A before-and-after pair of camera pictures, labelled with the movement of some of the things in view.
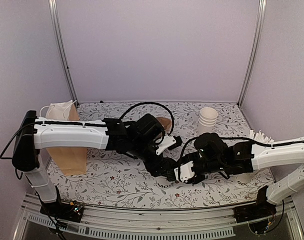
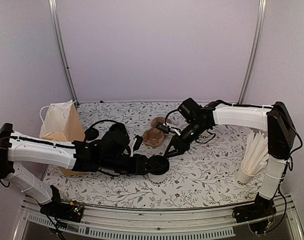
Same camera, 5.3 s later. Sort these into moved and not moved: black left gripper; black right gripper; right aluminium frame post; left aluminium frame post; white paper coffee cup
Moved: black right gripper; white paper coffee cup; black left gripper
Not moved: left aluminium frame post; right aluminium frame post
